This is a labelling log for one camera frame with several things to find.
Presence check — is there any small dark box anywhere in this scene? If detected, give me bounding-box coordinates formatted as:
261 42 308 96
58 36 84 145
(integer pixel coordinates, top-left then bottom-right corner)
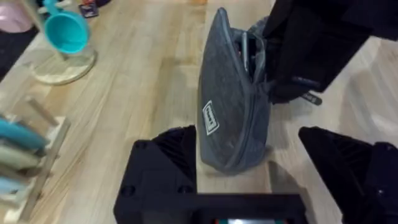
78 0 100 19

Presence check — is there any wooden cup stand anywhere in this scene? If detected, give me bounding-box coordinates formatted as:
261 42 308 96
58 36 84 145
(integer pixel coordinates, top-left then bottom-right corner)
30 46 98 86

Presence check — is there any black mat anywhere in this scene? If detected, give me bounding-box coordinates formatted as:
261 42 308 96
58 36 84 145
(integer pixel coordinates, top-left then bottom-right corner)
0 26 40 82

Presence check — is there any teal cup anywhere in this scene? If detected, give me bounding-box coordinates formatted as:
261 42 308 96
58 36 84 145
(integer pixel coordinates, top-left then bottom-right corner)
42 0 91 55

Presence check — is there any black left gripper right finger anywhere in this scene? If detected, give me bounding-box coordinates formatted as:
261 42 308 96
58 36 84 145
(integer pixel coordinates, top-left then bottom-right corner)
298 126 398 224

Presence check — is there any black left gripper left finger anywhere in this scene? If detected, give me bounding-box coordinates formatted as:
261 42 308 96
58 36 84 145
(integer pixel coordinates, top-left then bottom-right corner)
113 125 198 224

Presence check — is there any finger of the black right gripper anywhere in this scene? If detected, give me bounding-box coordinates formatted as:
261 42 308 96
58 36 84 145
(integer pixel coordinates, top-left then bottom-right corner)
267 77 312 105

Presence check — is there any pale blue plate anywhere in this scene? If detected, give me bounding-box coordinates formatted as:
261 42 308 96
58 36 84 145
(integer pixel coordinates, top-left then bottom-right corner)
0 175 29 196

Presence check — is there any grey soft zip bag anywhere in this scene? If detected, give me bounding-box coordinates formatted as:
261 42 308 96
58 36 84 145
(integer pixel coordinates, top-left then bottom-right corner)
196 7 323 175

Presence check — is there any wooden peg rack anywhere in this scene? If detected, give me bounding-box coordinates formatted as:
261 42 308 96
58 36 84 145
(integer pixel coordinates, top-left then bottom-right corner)
0 96 71 223

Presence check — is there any pink bowl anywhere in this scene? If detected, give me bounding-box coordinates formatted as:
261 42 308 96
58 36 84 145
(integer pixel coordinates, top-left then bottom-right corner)
0 0 34 34

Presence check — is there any beige plate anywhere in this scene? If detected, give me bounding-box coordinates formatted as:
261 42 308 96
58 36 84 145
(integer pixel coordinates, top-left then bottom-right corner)
0 145 42 171

